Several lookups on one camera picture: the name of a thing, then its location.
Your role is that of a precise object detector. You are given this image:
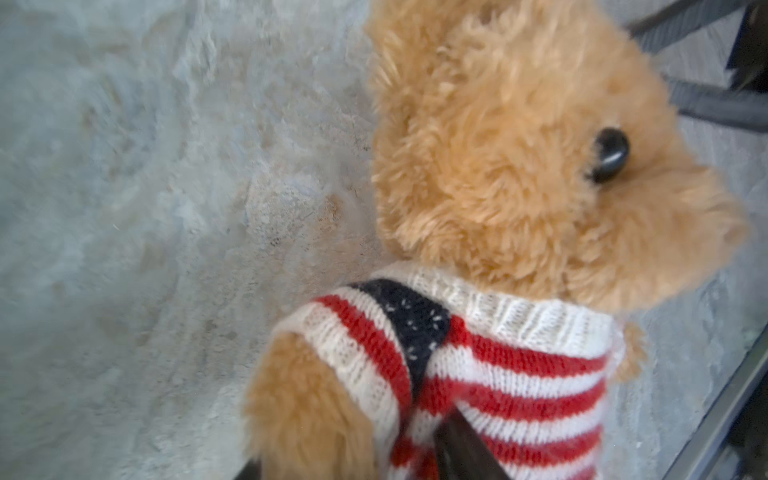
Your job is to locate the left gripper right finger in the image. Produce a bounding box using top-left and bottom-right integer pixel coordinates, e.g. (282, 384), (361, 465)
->
(433, 410), (510, 480)

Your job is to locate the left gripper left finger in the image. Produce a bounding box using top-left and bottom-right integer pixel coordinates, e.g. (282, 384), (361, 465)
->
(234, 459), (262, 480)

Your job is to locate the red white striped sweater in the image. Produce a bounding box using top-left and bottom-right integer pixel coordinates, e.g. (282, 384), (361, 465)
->
(245, 261), (627, 479)

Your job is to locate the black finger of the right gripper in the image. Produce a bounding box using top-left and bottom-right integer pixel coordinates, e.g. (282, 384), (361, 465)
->
(664, 77), (768, 133)
(625, 0), (751, 55)

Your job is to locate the aluminium front rail frame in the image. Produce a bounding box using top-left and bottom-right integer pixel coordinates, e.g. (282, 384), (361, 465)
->
(663, 328), (767, 480)

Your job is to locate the brown teddy bear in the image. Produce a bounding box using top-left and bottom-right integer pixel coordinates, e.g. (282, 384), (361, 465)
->
(242, 0), (751, 480)

